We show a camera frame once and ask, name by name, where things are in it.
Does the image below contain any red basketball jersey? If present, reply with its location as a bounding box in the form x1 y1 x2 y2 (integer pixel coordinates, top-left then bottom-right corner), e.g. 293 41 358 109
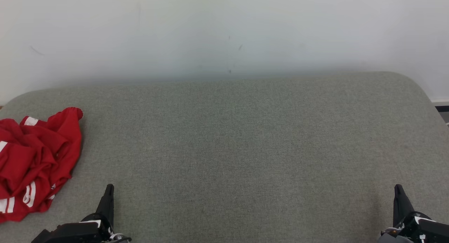
0 107 84 198
0 145 72 223

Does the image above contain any red basketball jersey top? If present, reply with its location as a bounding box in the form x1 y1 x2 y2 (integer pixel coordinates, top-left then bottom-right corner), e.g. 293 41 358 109
0 145 72 223

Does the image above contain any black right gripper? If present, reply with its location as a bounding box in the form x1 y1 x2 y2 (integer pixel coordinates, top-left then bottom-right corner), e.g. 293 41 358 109
393 184 435 243

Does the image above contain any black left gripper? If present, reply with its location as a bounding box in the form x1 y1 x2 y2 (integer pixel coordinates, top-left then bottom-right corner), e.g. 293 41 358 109
81 184 116 243

